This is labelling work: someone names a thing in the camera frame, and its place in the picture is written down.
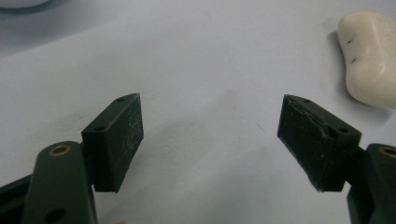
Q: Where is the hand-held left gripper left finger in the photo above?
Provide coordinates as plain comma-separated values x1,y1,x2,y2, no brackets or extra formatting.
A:
21,92,145,224

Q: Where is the white round dish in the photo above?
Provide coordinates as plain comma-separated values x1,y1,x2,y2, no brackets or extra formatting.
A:
0,0,50,9

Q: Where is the cream soap bar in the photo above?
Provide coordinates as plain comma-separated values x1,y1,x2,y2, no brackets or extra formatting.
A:
337,11,396,110

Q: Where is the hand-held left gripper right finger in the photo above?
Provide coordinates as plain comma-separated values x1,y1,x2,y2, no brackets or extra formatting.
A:
276,93,396,224

